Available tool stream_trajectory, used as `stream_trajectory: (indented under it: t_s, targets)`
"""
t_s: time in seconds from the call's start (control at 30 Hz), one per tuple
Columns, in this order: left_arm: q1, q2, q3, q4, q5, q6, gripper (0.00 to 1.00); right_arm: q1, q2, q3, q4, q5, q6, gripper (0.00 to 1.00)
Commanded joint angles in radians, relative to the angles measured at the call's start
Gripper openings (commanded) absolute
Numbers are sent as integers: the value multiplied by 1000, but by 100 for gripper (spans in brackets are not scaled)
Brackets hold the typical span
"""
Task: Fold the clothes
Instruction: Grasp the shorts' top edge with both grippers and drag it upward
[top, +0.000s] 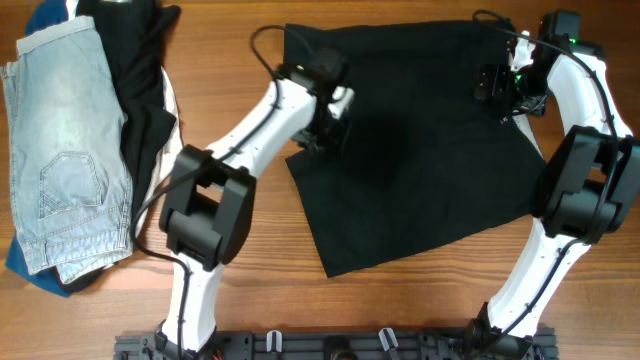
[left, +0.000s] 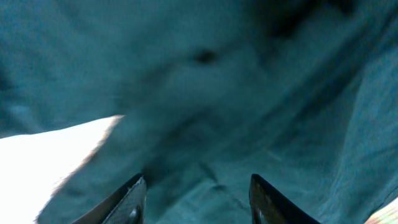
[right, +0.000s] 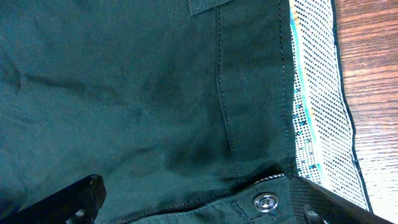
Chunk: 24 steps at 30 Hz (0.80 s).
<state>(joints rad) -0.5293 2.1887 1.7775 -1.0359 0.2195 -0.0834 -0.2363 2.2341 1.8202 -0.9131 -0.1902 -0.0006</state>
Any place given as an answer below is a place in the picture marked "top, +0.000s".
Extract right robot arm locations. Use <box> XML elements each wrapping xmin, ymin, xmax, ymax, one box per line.
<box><xmin>459</xmin><ymin>9</ymin><xmax>639</xmax><ymax>359</ymax></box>

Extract blue garment at bottom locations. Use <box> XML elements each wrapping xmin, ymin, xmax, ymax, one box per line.
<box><xmin>4</xmin><ymin>0</ymin><xmax>74</xmax><ymax>299</ymax></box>

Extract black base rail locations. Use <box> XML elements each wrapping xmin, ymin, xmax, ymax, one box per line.
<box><xmin>112</xmin><ymin>327</ymin><xmax>559</xmax><ymax>360</ymax></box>

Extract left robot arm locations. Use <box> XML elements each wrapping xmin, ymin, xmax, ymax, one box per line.
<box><xmin>152</xmin><ymin>48</ymin><xmax>354</xmax><ymax>359</ymax></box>

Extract black garment in pile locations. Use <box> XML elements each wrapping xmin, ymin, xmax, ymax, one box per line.
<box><xmin>68</xmin><ymin>0</ymin><xmax>181</xmax><ymax>215</ymax></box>

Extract left black cable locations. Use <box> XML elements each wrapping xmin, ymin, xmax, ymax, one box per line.
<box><xmin>128</xmin><ymin>24</ymin><xmax>316</xmax><ymax>360</ymax></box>

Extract light blue denim shorts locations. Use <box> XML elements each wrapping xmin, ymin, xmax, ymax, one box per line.
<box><xmin>1</xmin><ymin>16</ymin><xmax>133</xmax><ymax>284</ymax></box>

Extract black shorts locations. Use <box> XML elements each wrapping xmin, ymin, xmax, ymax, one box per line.
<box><xmin>284</xmin><ymin>21</ymin><xmax>545</xmax><ymax>277</ymax></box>

